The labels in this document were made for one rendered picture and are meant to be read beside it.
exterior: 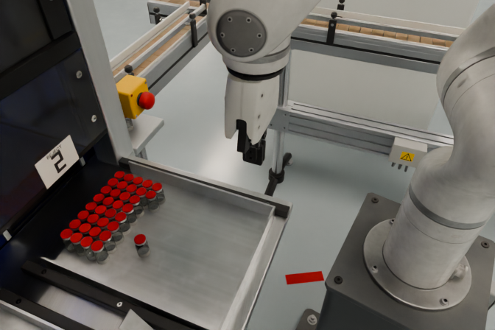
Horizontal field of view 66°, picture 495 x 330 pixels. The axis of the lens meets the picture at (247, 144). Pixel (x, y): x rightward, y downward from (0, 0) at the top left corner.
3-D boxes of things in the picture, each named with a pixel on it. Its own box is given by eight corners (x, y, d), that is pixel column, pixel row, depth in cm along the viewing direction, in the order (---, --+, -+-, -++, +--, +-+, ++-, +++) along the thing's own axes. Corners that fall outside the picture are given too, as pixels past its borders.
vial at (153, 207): (146, 211, 78) (142, 196, 75) (152, 203, 79) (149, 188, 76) (156, 214, 77) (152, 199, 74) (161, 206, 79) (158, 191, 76)
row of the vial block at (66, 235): (65, 250, 71) (57, 236, 68) (122, 183, 83) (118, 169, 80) (74, 254, 70) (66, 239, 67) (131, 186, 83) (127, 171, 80)
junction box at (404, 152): (387, 161, 150) (393, 144, 144) (389, 153, 153) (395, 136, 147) (420, 169, 147) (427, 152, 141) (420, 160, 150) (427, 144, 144)
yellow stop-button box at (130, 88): (108, 113, 90) (101, 88, 85) (127, 97, 95) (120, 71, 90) (136, 121, 88) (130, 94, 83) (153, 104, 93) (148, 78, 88)
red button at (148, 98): (134, 110, 88) (131, 96, 85) (144, 101, 91) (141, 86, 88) (149, 113, 87) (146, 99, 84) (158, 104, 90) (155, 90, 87)
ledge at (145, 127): (90, 141, 97) (88, 135, 96) (121, 113, 106) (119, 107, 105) (137, 155, 93) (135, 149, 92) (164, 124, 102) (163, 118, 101)
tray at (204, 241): (47, 268, 68) (40, 258, 66) (132, 171, 86) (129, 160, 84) (219, 343, 59) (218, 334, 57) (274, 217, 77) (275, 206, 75)
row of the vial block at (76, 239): (74, 254, 70) (66, 239, 67) (131, 186, 83) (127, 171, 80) (84, 258, 70) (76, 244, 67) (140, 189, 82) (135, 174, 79)
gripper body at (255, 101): (242, 33, 53) (243, 100, 60) (211, 69, 45) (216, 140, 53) (295, 43, 51) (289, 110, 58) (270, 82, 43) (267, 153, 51)
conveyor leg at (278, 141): (264, 183, 192) (270, 43, 141) (270, 171, 199) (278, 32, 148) (281, 188, 190) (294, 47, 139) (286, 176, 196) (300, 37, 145)
